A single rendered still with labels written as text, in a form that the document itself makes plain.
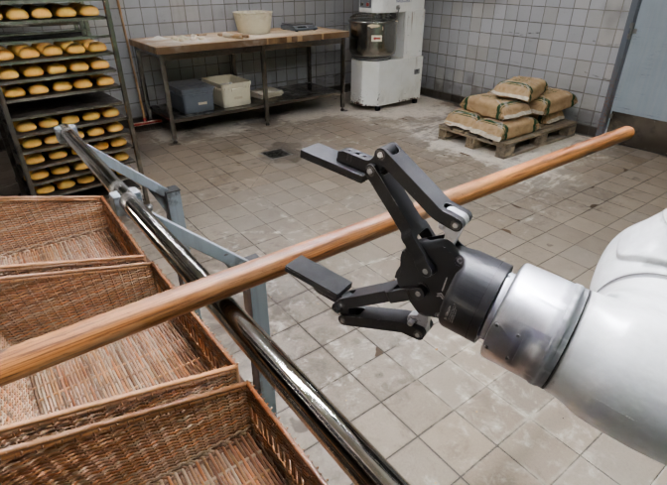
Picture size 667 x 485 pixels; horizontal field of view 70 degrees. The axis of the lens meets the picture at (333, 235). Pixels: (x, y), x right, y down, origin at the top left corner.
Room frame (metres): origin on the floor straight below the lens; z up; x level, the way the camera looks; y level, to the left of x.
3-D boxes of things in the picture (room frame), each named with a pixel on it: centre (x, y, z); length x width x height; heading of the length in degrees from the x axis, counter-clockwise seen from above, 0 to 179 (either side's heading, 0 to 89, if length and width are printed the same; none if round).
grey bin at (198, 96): (5.07, 1.50, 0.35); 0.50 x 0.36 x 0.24; 37
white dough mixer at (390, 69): (6.15, -0.60, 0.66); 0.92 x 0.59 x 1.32; 127
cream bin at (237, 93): (5.32, 1.16, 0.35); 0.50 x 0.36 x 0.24; 38
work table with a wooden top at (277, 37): (5.49, 0.94, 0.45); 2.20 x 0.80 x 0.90; 127
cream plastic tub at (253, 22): (5.64, 0.87, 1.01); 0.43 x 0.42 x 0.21; 127
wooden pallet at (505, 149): (4.78, -1.78, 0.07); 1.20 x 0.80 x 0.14; 127
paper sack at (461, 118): (4.75, -1.43, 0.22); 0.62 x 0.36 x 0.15; 132
